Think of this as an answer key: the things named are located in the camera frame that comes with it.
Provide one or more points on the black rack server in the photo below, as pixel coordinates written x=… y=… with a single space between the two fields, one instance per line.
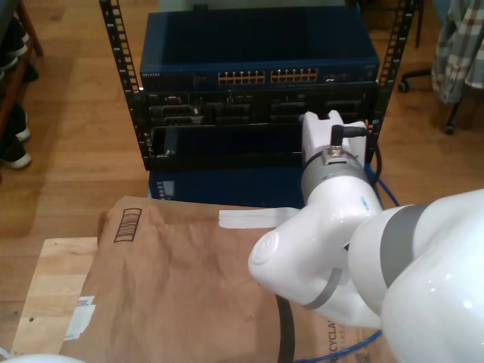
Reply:
x=257 y=100

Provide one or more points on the black office chair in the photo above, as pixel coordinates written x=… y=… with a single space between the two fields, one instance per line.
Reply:
x=416 y=73

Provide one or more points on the black furniture leg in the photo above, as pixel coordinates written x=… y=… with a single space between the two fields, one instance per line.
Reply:
x=418 y=26

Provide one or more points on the plaid shirt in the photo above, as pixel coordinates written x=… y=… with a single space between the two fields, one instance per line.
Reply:
x=457 y=56

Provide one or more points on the small black box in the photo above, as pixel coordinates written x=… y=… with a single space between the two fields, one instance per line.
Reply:
x=200 y=7

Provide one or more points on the brown packing paper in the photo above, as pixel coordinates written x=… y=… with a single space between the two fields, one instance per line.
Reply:
x=170 y=302

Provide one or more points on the dark shoe white sole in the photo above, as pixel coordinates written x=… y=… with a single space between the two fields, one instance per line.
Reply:
x=19 y=125
x=17 y=160

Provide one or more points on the white paper label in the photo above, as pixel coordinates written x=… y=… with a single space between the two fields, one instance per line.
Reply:
x=81 y=321

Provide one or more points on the dark striped shoe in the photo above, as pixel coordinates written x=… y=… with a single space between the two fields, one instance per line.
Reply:
x=13 y=41

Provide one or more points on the small white strip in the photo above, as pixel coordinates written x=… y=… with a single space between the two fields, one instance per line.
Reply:
x=4 y=351

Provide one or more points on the blue network switch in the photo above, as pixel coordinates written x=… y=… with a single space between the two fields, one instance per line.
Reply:
x=264 y=41

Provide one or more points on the black rack frame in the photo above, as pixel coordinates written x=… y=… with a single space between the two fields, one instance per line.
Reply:
x=136 y=113

